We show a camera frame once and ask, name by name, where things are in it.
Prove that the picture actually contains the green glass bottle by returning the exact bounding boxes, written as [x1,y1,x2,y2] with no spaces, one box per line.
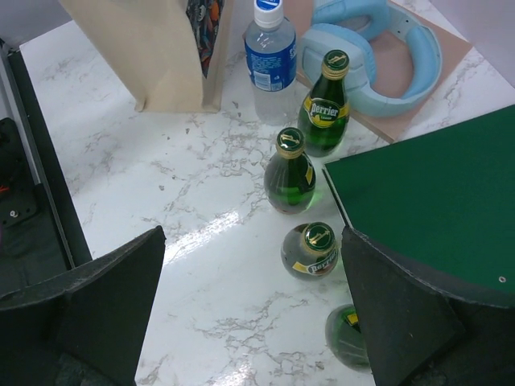
[325,304,370,371]
[281,222,339,281]
[298,49,349,158]
[264,127,316,215]

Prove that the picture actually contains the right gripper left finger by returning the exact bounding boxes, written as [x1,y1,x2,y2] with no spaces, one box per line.
[1,227,166,385]

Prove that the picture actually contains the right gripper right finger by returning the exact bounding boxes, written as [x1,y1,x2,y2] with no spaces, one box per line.
[341,226,514,385]

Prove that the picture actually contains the blue cap water bottle front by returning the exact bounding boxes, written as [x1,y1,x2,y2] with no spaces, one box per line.
[245,1,297,125]

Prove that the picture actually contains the light blue headphones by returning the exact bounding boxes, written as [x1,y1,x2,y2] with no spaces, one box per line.
[298,0,443,117]

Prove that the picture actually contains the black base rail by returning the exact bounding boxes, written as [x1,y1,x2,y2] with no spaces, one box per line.
[0,38,93,298]

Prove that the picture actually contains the beige canvas tote bag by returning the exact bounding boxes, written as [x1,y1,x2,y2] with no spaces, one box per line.
[61,0,233,113]

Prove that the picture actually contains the green binder folder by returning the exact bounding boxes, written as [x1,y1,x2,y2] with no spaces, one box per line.
[324,106,514,294]

